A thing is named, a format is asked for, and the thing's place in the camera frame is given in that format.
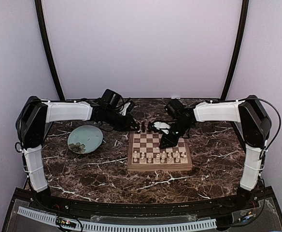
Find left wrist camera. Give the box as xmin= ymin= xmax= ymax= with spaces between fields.
xmin=119 ymin=98 xmax=135 ymax=116

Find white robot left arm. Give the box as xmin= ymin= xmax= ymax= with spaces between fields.
xmin=15 ymin=95 xmax=140 ymax=211

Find wooden chess board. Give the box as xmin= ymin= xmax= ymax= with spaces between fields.
xmin=127 ymin=130 xmax=193 ymax=172

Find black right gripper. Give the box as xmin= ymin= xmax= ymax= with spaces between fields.
xmin=159 ymin=119 xmax=192 ymax=149

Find white cable duct strip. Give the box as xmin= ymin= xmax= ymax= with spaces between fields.
xmin=17 ymin=206 xmax=217 ymax=232

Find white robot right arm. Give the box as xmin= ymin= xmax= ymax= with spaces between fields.
xmin=153 ymin=95 xmax=272 ymax=191

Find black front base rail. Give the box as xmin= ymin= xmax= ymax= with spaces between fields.
xmin=10 ymin=187 xmax=277 ymax=222

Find white chess king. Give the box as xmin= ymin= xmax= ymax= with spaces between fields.
xmin=155 ymin=153 xmax=160 ymax=163

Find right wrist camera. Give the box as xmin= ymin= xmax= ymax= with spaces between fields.
xmin=147 ymin=121 xmax=171 ymax=134

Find teal ceramic flower plate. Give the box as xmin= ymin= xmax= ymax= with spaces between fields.
xmin=67 ymin=125 xmax=103 ymax=154

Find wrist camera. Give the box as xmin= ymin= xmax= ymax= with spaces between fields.
xmin=147 ymin=121 xmax=171 ymax=134
xmin=119 ymin=98 xmax=135 ymax=116

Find black left frame post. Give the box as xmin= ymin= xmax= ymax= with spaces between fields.
xmin=34 ymin=0 xmax=65 ymax=100

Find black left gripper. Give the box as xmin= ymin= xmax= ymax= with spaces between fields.
xmin=105 ymin=108 xmax=140 ymax=132

